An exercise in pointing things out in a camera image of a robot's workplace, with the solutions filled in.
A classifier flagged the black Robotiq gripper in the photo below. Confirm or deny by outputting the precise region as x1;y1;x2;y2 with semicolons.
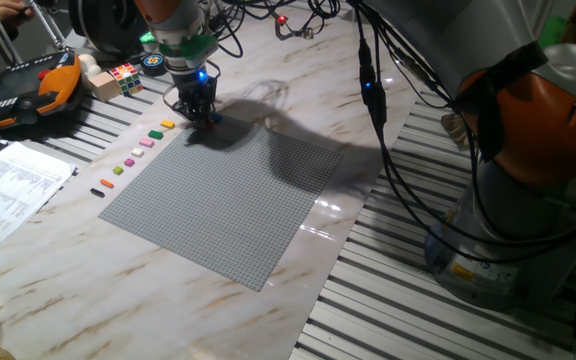
171;69;219;129

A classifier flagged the grey Lego baseplate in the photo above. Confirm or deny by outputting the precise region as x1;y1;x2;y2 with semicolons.
98;115;344;293

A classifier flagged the person's hand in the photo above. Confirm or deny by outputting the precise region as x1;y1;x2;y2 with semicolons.
0;0;37;29

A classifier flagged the black round puck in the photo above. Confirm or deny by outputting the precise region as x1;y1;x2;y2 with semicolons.
140;52;168;77

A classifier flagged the Rubik's cube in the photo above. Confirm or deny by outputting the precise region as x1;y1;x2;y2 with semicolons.
108;62;145;98

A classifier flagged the plain wooden cube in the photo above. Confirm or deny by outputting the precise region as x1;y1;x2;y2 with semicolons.
88;71;122;103

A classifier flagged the white rounded figurine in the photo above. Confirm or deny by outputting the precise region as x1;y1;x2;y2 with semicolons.
77;53;103;90

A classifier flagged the black filament spool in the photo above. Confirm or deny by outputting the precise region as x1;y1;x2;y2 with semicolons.
67;0;152;56

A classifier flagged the thin metal rod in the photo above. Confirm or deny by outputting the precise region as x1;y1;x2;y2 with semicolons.
32;0;67;51

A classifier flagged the black orange teach pendant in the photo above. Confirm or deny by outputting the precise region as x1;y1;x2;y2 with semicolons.
0;51;85;132

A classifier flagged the marble pattern mat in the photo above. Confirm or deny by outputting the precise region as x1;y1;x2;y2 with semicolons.
0;0;425;360

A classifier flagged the printed paper sheet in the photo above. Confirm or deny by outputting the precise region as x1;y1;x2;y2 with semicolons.
0;141;78;271

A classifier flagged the green cloth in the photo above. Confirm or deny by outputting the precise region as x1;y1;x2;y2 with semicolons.
540;14;569;49

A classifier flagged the green wrist mount plate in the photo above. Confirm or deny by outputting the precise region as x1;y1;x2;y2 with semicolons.
139;30;219;62

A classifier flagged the black cable bundle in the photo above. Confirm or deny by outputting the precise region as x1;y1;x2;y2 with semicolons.
202;0;576;264

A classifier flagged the shiny metal bracket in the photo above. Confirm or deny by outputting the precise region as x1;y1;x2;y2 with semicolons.
440;112;472;150

